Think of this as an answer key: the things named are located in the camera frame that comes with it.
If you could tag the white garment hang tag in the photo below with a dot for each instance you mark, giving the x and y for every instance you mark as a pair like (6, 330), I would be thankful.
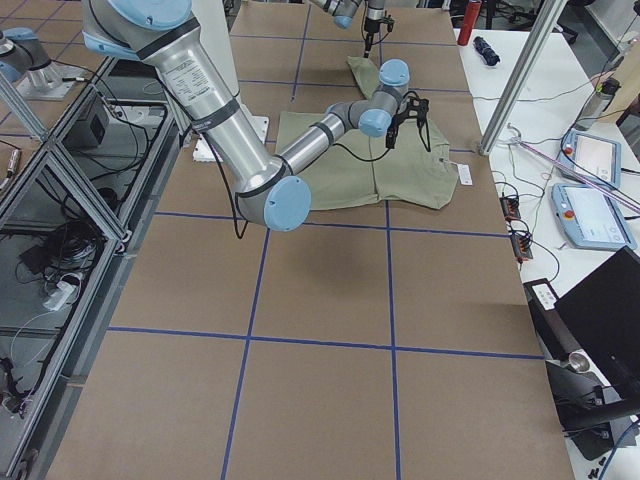
(464, 174)

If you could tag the black orange usb hub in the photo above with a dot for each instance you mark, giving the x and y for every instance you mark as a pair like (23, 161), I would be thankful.
(521, 242)
(510, 207)

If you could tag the sage green long-sleeve shirt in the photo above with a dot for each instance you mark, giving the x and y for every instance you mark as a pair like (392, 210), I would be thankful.
(342, 152)

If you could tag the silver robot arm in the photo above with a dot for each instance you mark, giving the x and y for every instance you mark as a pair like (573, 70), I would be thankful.
(268, 190)
(343, 13)

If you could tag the blue teach pendant far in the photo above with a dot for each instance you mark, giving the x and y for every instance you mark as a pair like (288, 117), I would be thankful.
(592, 156)

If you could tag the black monitor on arm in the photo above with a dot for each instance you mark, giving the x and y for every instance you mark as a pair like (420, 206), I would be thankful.
(602, 315)

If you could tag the black orange USB hub near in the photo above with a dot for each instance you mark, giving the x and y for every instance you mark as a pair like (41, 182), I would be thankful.
(521, 242)

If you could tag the blue teach pendant near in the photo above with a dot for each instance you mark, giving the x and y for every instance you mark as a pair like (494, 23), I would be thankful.
(589, 219)

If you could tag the grey water bottle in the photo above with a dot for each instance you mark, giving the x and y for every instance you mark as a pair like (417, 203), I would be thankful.
(596, 104)

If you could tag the dark blue folded umbrella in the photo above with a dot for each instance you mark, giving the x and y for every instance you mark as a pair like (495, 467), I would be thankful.
(488, 54)

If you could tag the black orange USB hub far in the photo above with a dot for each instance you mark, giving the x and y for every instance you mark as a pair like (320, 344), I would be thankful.
(510, 207)

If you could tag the black box with white label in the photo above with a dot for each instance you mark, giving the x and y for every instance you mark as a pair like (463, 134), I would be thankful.
(552, 330)

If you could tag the red water bottle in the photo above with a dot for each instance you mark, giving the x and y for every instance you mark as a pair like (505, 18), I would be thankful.
(470, 17)

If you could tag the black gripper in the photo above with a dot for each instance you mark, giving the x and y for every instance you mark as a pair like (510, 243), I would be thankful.
(396, 122)
(370, 26)

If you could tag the white power strip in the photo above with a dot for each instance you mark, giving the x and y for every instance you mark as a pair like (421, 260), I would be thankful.
(60, 296)

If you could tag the aluminium frame post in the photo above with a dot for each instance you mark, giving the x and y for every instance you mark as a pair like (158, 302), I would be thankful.
(543, 26)

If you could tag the aluminium extrusion side frame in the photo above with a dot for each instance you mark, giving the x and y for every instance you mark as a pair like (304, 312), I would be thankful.
(79, 182)

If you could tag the blue teach pendant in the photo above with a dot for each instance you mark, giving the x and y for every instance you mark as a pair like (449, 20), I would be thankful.
(592, 156)
(589, 219)

